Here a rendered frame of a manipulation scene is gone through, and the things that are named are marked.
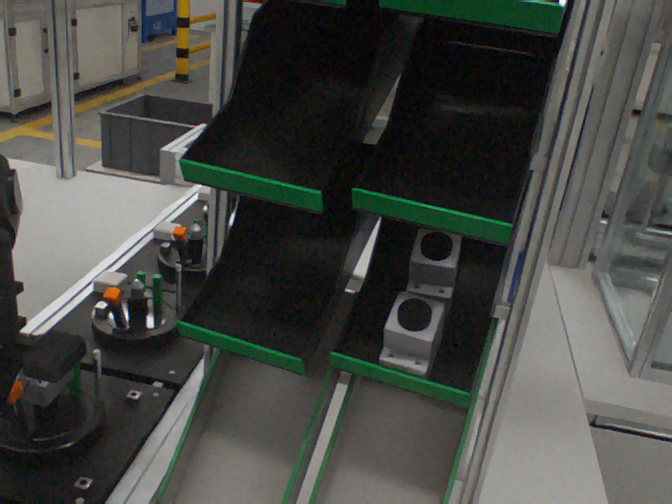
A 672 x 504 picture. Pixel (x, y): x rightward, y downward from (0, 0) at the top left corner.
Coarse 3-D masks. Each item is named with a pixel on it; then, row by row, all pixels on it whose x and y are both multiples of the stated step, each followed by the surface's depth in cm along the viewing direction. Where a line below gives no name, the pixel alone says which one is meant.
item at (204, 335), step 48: (336, 192) 77; (240, 240) 72; (288, 240) 73; (336, 240) 72; (240, 288) 68; (288, 288) 68; (336, 288) 65; (192, 336) 64; (240, 336) 64; (288, 336) 64
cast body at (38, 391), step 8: (40, 336) 78; (72, 368) 82; (24, 376) 78; (64, 376) 81; (72, 376) 83; (32, 384) 77; (40, 384) 77; (48, 384) 77; (56, 384) 79; (64, 384) 81; (24, 392) 77; (32, 392) 77; (40, 392) 77; (48, 392) 77; (56, 392) 79; (24, 400) 78; (32, 400) 78; (40, 400) 77; (48, 400) 78
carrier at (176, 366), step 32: (96, 288) 114; (128, 288) 116; (160, 288) 107; (64, 320) 105; (96, 320) 102; (128, 320) 103; (160, 320) 104; (128, 352) 99; (160, 352) 100; (192, 352) 101
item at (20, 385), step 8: (16, 384) 73; (24, 384) 75; (16, 392) 73; (8, 400) 73; (16, 400) 73; (8, 408) 74; (16, 408) 74; (8, 416) 75; (16, 416) 75; (24, 416) 76; (16, 424) 75; (24, 424) 76; (16, 432) 76; (24, 432) 76
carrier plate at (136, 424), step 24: (120, 384) 92; (144, 384) 92; (120, 408) 87; (144, 408) 88; (120, 432) 83; (144, 432) 84; (72, 456) 78; (96, 456) 79; (120, 456) 79; (0, 480) 74; (24, 480) 74; (48, 480) 75; (72, 480) 75; (96, 480) 76
